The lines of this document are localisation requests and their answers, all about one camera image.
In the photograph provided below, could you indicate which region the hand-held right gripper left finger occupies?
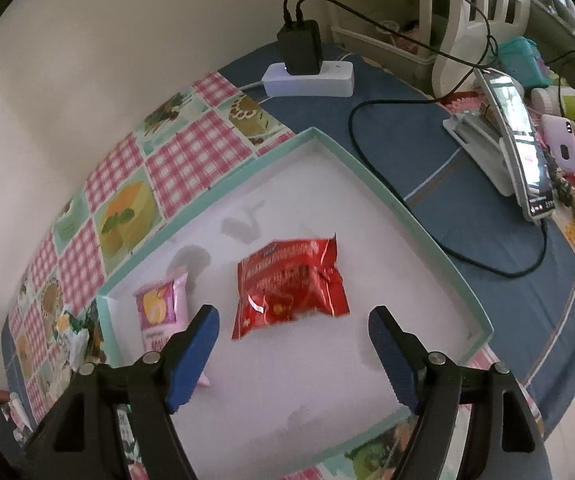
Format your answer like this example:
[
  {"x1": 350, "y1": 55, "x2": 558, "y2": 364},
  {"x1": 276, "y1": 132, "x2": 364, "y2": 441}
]
[{"x1": 23, "y1": 304, "x2": 220, "y2": 480}]

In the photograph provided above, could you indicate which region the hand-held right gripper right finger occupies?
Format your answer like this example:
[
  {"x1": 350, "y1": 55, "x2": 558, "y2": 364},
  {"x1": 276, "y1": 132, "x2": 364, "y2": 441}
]
[{"x1": 367, "y1": 305, "x2": 553, "y2": 480}]

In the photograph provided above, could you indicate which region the pink snack packet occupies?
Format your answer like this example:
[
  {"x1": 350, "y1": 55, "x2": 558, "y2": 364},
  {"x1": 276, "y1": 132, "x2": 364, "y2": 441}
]
[{"x1": 134, "y1": 268, "x2": 211, "y2": 388}]

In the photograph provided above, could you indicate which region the large red snack packet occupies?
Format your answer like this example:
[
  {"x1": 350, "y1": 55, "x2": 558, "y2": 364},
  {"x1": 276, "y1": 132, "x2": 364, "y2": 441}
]
[{"x1": 231, "y1": 233, "x2": 351, "y2": 342}]

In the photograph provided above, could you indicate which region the green white snack packet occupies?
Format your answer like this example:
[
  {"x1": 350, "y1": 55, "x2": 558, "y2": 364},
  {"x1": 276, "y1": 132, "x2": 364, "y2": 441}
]
[{"x1": 54, "y1": 305, "x2": 108, "y2": 376}]

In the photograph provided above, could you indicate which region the mint-rimmed white box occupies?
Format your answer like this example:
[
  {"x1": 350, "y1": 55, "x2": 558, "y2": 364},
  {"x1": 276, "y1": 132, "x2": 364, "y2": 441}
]
[{"x1": 94, "y1": 127, "x2": 494, "y2": 466}]

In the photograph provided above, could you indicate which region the pink checkered tablecloth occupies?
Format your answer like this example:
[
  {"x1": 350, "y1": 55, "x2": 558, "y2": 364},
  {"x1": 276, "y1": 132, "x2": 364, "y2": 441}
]
[{"x1": 0, "y1": 71, "x2": 543, "y2": 480}]

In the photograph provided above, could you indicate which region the white phone stand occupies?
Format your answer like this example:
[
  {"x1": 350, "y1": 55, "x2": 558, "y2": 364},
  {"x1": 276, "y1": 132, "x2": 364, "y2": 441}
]
[{"x1": 442, "y1": 107, "x2": 523, "y2": 196}]

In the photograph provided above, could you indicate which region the smartphone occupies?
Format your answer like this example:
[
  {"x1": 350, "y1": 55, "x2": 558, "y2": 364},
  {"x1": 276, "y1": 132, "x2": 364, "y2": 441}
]
[{"x1": 475, "y1": 67, "x2": 557, "y2": 222}]

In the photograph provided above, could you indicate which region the pink power bank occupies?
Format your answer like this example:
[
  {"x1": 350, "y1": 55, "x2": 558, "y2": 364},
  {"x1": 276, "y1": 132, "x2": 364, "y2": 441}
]
[{"x1": 540, "y1": 114, "x2": 575, "y2": 173}]

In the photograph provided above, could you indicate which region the white power strip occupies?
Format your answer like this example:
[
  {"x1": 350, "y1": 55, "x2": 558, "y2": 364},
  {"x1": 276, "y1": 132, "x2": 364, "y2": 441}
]
[{"x1": 261, "y1": 60, "x2": 355, "y2": 98}]

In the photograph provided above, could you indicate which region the black charger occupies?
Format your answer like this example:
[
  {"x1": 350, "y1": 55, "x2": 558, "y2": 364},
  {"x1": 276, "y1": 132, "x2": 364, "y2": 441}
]
[{"x1": 276, "y1": 20, "x2": 324, "y2": 76}]

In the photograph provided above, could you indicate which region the teal toy case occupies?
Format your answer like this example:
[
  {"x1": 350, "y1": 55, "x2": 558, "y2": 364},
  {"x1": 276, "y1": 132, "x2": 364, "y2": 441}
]
[{"x1": 497, "y1": 36, "x2": 551, "y2": 86}]

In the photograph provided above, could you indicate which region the white plastic chair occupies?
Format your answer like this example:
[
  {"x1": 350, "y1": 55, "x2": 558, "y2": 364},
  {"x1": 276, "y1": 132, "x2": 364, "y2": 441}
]
[{"x1": 430, "y1": 0, "x2": 535, "y2": 103}]

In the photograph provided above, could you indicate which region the black charging cable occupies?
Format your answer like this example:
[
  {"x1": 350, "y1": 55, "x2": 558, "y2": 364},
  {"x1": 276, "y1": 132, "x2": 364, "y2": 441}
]
[
  {"x1": 295, "y1": 0, "x2": 551, "y2": 279},
  {"x1": 282, "y1": 0, "x2": 499, "y2": 68}
]

